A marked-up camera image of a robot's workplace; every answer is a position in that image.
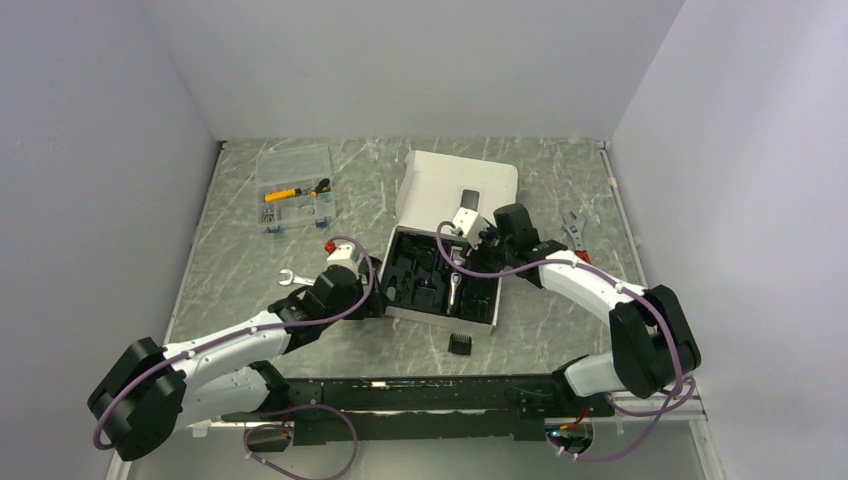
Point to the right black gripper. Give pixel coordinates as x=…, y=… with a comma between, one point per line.
x=483, y=239

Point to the silver combination wrench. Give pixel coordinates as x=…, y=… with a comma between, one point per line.
x=288, y=277

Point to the white hair clipper box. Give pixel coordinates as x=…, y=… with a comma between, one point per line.
x=414, y=275

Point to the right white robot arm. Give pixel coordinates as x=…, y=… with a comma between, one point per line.
x=652, y=345

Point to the black silver hair clipper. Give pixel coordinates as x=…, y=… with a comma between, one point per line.
x=453, y=299

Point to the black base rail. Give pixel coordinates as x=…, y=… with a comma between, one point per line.
x=521, y=407

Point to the black yellow small tool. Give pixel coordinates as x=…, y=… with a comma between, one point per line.
x=324, y=186

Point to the red handled adjustable wrench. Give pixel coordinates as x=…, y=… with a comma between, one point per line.
x=573, y=225

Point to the clear plastic organizer box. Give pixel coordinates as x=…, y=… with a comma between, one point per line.
x=301, y=167

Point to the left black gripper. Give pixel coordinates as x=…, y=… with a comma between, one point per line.
x=374, y=306

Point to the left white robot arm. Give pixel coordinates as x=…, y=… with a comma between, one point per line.
x=152, y=390

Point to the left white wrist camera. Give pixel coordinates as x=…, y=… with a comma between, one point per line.
x=342, y=254

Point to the black comb guard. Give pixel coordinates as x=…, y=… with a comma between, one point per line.
x=460, y=344

